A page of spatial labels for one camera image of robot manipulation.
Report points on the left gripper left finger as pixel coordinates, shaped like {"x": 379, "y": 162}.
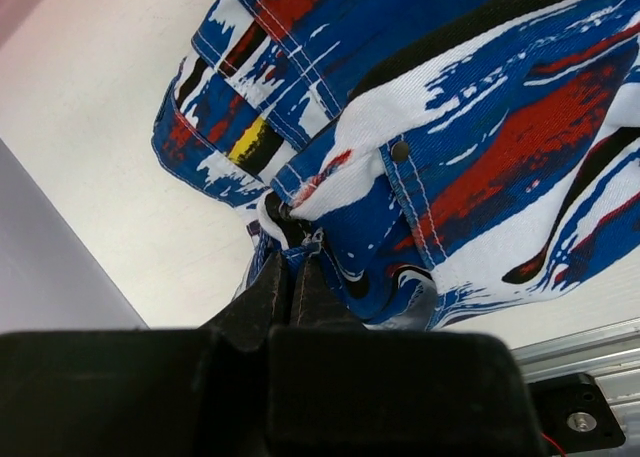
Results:
{"x": 246, "y": 321}

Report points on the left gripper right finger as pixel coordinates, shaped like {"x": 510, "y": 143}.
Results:
{"x": 315, "y": 307}

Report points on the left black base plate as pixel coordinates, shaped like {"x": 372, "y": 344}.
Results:
{"x": 574, "y": 415}

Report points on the blue white red patterned trousers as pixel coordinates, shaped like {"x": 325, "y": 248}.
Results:
{"x": 442, "y": 159}

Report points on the aluminium frame rail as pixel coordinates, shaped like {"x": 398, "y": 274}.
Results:
{"x": 610, "y": 355}

